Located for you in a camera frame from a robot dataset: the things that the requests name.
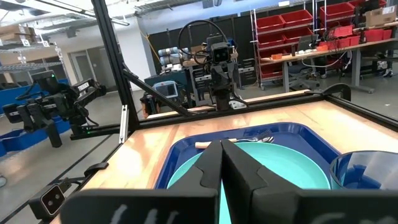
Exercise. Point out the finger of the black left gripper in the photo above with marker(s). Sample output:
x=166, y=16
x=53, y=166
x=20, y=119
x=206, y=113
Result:
x=219, y=76
x=227, y=76

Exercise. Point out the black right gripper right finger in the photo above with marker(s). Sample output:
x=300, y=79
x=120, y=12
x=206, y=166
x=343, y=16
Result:
x=295, y=208

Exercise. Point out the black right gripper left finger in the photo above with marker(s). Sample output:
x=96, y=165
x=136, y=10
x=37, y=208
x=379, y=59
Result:
x=155, y=205

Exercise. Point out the turquoise round plate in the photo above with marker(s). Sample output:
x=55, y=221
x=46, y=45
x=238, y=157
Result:
x=280, y=165

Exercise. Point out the blue plastic tray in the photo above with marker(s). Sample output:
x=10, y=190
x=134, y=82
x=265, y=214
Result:
x=292, y=137

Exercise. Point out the blue translucent cup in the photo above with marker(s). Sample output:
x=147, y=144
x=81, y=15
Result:
x=363, y=171

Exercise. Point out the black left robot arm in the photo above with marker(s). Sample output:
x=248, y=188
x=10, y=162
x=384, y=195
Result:
x=214, y=38

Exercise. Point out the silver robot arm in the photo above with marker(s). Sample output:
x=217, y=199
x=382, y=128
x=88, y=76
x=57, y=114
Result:
x=172, y=56

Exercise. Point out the silver mounting plate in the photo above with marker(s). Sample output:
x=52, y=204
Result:
x=237, y=104

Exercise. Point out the black tool cabinet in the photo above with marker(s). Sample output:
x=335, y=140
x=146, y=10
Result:
x=248, y=74

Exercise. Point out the metal shelving rack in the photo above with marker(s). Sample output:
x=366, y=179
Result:
x=254, y=46

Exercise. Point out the red storage bin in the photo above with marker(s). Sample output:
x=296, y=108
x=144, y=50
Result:
x=272, y=71
x=337, y=11
x=272, y=40
x=297, y=18
x=270, y=23
x=300, y=35
x=343, y=31
x=377, y=35

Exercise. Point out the grey teach pendant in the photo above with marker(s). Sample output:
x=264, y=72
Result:
x=166, y=89

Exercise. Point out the black office chair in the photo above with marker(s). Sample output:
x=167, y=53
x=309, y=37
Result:
x=303, y=76

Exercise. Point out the wooden top workbench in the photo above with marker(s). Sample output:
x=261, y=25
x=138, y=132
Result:
x=311, y=53

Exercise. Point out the grey laptop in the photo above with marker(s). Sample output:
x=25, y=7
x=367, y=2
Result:
x=307, y=42

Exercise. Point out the blue plastic bin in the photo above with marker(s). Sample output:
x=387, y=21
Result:
x=18, y=143

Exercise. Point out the cardboard box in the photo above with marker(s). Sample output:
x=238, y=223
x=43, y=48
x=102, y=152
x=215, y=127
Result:
x=381, y=17
x=17, y=32

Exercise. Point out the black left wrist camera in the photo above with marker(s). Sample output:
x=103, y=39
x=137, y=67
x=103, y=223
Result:
x=221, y=52

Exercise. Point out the silver frame bracket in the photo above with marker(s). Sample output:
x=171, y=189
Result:
x=123, y=124

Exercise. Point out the black table-level camera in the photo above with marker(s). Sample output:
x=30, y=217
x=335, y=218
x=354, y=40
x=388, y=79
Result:
x=49, y=200

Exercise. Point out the black aluminium frame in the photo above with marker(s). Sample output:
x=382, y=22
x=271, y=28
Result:
x=113, y=62

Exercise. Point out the black frame corner bracket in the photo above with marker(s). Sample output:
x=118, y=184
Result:
x=337, y=90

